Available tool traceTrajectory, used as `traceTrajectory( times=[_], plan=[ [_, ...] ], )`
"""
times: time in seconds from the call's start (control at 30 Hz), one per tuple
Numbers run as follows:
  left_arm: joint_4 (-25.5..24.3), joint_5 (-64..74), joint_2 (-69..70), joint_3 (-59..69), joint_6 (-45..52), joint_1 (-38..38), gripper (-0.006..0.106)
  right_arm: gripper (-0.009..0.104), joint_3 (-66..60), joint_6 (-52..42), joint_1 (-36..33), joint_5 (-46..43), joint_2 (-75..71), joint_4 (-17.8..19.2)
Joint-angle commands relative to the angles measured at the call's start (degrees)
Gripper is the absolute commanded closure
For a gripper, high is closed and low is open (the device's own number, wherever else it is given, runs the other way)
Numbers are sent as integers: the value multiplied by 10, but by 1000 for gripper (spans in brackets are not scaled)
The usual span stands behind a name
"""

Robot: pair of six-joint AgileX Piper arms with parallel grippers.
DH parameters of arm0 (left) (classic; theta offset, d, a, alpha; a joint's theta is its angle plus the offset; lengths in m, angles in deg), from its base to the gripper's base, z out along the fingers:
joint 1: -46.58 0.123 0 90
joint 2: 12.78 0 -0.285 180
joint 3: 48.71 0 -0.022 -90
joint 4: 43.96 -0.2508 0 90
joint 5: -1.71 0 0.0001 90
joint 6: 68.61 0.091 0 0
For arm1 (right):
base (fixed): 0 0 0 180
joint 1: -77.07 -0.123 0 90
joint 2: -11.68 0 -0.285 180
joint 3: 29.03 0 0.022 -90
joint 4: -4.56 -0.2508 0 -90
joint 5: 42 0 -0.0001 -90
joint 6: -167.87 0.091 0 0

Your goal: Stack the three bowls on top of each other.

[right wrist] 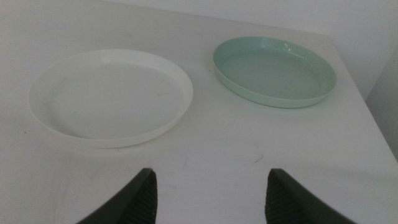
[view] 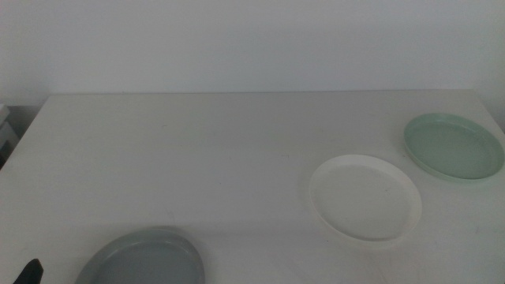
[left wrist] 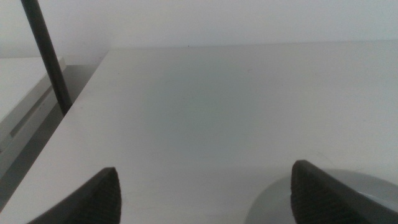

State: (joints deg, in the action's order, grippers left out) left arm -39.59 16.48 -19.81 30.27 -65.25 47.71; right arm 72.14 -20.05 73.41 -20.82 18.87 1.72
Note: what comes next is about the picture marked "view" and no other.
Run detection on grey shallow bowl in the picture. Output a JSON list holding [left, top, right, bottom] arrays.
[[73, 227, 206, 284]]

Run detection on pale green shallow bowl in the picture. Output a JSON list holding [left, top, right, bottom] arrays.
[[402, 112, 505, 182]]

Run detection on white shallow bowl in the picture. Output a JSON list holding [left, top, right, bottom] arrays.
[[309, 153, 423, 242]]

